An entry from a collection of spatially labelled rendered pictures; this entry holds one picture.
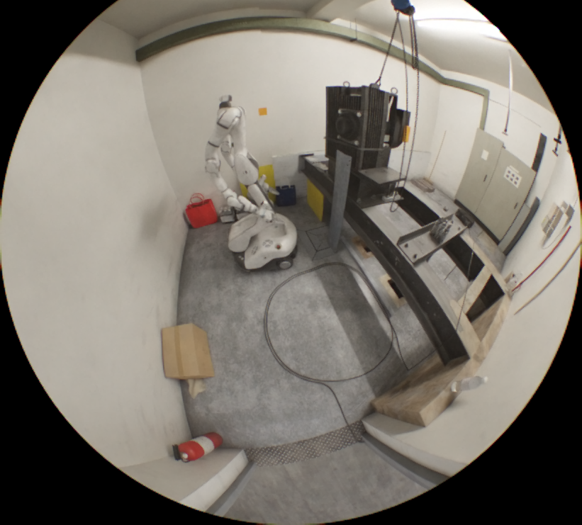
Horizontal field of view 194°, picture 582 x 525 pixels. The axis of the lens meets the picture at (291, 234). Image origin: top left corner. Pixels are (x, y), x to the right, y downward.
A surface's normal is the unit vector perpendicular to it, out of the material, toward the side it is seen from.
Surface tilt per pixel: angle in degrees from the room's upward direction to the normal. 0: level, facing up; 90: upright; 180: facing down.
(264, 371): 0
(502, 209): 90
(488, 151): 90
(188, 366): 0
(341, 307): 0
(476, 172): 90
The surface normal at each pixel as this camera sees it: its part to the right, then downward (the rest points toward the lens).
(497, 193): -0.95, 0.24
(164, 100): 0.29, 0.65
